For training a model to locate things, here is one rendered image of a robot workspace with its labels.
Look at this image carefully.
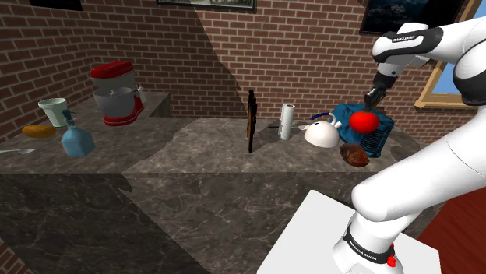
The red tomato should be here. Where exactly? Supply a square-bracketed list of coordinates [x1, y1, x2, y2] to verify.
[348, 111, 380, 135]

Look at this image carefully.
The blue toaster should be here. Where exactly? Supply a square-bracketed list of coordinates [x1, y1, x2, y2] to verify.
[331, 103, 395, 159]

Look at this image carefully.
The brown bread loaf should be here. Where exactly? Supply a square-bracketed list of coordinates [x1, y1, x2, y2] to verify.
[340, 142, 371, 168]

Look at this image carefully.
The white paper towel roll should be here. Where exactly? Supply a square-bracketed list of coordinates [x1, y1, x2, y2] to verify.
[277, 103, 296, 142]

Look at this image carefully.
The black and orange flat board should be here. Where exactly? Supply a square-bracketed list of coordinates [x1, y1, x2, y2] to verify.
[247, 89, 259, 153]

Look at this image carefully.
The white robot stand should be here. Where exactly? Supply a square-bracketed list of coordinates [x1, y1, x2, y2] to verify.
[256, 190, 443, 274]

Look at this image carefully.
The red and grey stand mixer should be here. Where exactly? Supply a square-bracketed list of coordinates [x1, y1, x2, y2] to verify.
[90, 60, 146, 127]

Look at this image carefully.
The blue soap dispenser bottle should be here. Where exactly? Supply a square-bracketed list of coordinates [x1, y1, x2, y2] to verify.
[61, 109, 97, 157]

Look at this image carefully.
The pale green cup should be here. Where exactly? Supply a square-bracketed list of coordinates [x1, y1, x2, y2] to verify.
[37, 97, 69, 128]

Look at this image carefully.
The yellow-brown potato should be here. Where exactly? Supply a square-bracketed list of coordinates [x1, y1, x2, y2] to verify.
[21, 125, 57, 139]

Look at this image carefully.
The silver spoon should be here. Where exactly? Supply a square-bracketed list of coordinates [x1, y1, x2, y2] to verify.
[0, 148, 36, 156]

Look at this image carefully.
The window with wooden frame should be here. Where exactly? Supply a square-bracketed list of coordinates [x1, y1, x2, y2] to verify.
[414, 0, 486, 111]

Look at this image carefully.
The dark framed wall picture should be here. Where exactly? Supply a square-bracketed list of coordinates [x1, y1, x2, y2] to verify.
[358, 0, 467, 37]

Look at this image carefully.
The white kettle with blue handle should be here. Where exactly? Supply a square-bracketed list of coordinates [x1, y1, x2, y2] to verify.
[302, 112, 343, 149]

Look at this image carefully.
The light framed wall picture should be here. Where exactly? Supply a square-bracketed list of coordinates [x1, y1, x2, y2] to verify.
[156, 0, 258, 14]

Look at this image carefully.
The black wall picture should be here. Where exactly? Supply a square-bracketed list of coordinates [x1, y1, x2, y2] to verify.
[29, 0, 83, 12]

